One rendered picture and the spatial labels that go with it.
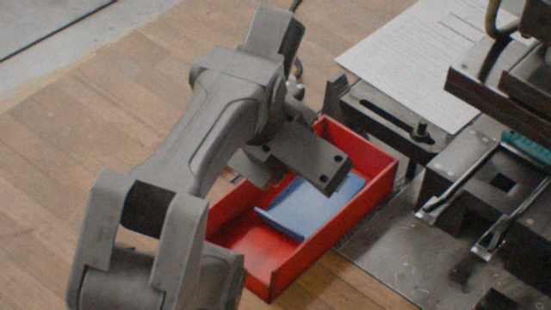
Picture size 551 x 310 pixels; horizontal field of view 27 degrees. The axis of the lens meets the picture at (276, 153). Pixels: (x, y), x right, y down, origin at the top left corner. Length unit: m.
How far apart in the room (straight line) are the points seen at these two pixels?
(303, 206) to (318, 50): 0.32
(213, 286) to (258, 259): 0.25
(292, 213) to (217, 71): 0.40
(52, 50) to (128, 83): 1.47
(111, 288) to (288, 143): 0.33
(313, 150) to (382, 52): 0.53
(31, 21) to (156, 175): 2.24
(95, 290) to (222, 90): 0.22
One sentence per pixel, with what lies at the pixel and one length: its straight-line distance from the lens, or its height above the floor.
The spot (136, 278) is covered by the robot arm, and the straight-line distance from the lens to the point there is 0.90.
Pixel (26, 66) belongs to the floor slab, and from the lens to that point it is 2.98.
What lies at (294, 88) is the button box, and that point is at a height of 0.93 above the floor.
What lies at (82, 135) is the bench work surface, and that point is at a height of 0.90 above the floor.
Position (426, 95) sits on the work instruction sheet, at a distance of 1.61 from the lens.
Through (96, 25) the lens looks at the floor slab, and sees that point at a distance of 3.11.
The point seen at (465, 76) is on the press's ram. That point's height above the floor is 1.14.
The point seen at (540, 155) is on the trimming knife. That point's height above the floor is 0.92.
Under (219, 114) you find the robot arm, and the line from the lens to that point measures 0.98.
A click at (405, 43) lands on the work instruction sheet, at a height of 0.90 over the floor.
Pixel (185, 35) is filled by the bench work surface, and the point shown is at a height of 0.90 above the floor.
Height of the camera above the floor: 1.94
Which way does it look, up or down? 44 degrees down
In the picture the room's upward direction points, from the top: 8 degrees clockwise
